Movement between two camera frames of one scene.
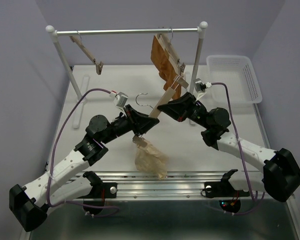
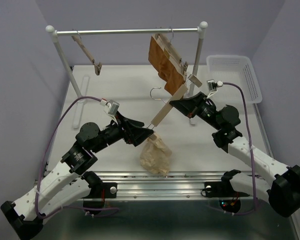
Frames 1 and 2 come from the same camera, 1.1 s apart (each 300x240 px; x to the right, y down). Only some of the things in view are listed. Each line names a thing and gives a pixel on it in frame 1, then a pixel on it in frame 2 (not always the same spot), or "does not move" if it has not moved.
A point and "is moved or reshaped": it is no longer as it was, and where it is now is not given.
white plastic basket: x=238 y=73 does not move
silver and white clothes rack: x=80 y=103 does not move
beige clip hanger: x=178 y=81 -> x=182 y=66
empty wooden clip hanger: x=77 y=39 does not move
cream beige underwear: x=150 y=159 is moved or reshaped
